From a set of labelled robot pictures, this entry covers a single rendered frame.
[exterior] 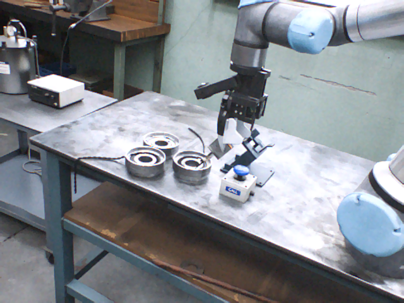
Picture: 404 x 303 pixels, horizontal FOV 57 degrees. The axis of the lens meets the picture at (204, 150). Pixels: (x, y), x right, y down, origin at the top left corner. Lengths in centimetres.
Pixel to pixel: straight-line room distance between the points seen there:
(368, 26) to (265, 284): 70
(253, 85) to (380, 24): 26
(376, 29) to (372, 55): 164
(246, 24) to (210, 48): 192
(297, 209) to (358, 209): 32
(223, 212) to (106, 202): 53
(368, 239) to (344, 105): 186
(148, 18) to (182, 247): 194
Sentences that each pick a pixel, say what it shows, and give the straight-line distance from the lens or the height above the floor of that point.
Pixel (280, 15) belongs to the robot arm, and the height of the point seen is 125.
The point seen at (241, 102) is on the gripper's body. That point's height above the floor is 106.
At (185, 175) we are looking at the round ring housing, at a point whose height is 82.
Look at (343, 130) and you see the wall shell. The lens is 255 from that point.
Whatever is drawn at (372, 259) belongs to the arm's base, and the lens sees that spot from 87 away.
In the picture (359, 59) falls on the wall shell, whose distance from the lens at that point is 244.
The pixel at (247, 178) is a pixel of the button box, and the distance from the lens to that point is 95.
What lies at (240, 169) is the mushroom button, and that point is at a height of 87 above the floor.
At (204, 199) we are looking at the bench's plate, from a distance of 92.
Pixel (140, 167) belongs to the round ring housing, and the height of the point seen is 83.
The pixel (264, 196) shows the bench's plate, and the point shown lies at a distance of 99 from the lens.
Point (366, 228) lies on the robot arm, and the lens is 69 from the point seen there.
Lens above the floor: 133
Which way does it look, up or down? 27 degrees down
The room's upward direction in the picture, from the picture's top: 9 degrees clockwise
